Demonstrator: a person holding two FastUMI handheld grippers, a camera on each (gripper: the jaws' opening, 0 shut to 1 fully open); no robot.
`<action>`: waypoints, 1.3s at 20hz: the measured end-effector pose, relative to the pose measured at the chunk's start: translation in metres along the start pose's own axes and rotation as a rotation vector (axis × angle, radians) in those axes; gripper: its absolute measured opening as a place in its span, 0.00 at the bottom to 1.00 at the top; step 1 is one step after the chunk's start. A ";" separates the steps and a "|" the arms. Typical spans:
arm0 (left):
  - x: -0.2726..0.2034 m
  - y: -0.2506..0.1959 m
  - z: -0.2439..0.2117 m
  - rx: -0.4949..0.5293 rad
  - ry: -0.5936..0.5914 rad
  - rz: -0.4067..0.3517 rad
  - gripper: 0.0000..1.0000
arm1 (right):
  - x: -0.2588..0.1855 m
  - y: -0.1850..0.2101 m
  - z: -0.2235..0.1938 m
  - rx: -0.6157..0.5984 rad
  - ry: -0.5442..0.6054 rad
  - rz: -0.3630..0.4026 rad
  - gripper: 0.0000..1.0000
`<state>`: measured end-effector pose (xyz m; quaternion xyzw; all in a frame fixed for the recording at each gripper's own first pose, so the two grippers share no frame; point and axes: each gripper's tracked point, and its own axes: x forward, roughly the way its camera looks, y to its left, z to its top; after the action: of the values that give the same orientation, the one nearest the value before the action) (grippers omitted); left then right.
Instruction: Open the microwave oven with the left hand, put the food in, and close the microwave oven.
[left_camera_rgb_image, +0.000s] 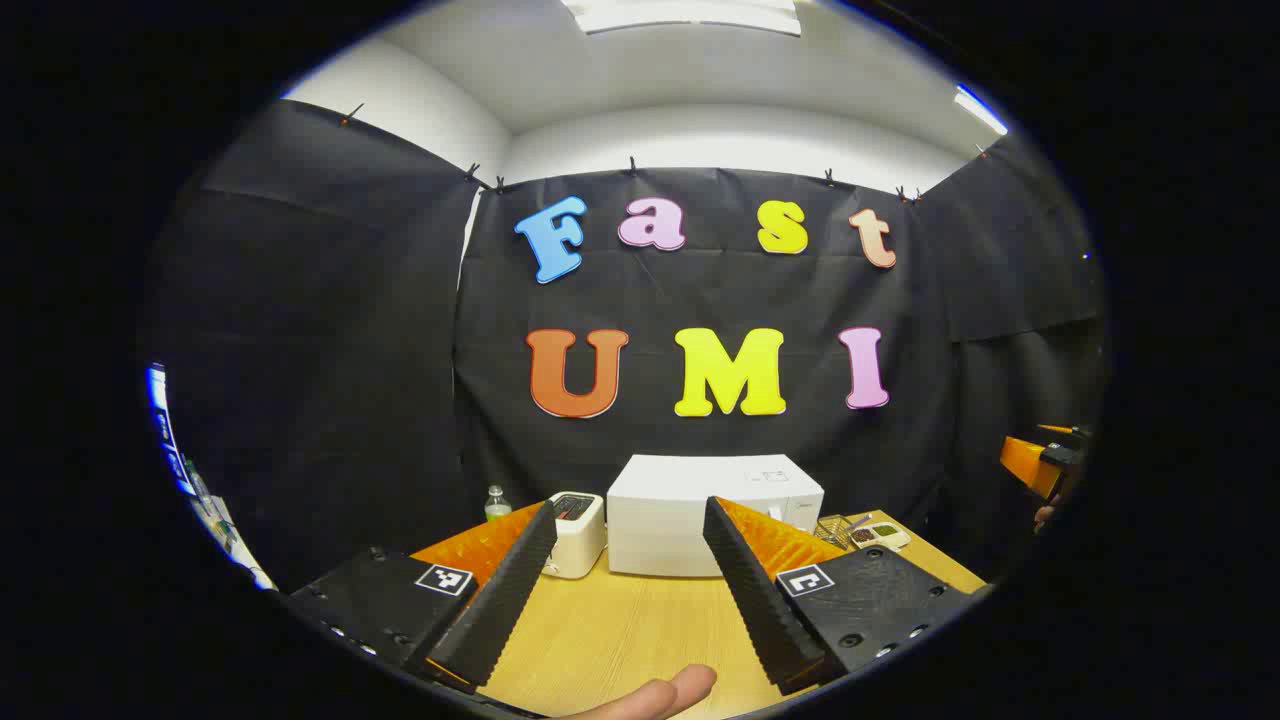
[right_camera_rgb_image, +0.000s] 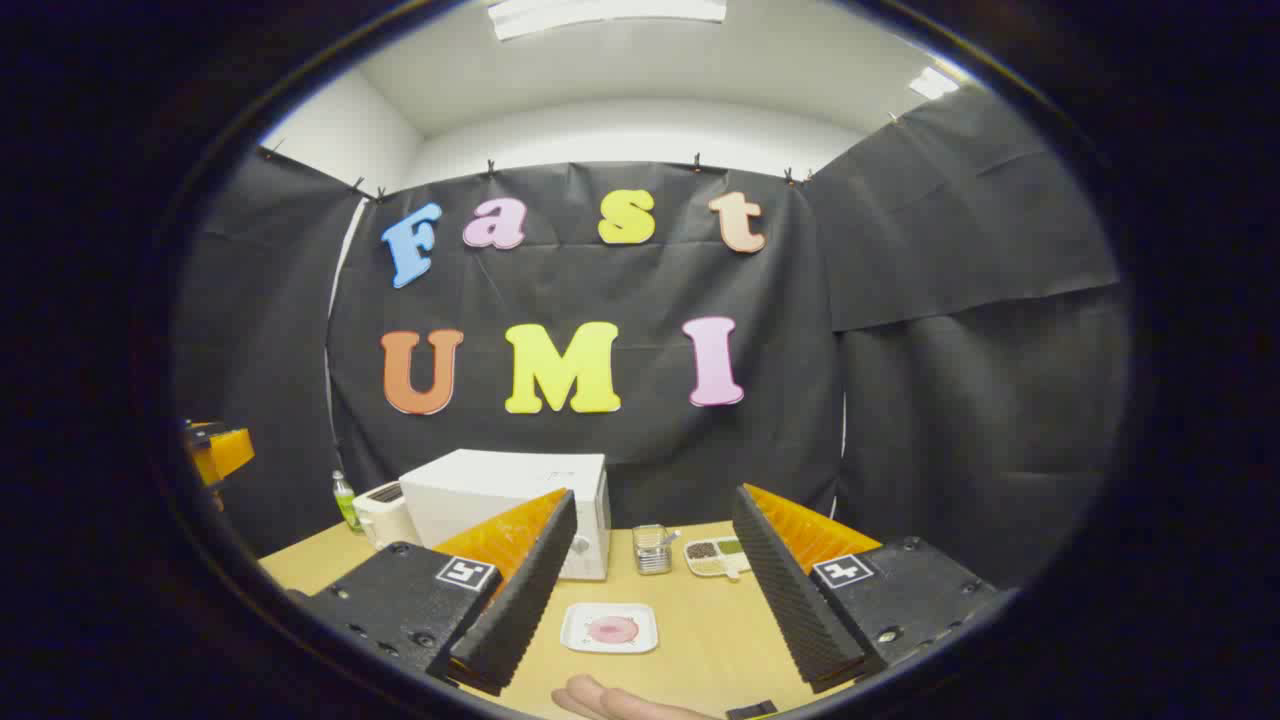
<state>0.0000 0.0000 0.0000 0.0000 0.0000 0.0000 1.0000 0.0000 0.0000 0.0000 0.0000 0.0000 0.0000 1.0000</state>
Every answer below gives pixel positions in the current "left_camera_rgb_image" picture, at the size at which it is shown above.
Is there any white microwave oven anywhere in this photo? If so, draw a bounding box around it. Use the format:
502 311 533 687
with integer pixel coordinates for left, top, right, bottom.
606 455 826 579

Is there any white divided plate with beans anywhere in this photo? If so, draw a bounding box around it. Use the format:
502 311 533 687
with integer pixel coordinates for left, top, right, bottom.
848 520 913 553

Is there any long ceiling light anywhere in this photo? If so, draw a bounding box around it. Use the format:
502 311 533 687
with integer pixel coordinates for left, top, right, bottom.
560 0 803 37

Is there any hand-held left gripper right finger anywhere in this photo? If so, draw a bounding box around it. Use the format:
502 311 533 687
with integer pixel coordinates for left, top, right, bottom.
703 496 978 697

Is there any white toaster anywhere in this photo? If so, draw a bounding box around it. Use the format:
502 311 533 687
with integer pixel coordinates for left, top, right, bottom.
545 491 607 580

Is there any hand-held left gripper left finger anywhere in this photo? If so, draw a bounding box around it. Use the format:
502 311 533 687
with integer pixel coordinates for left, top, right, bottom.
285 500 559 693

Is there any small ceiling light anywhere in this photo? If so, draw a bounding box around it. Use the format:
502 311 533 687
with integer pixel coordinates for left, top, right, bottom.
953 85 1009 137

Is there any metal wire basket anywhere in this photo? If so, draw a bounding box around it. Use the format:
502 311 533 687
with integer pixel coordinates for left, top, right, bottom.
815 514 871 551

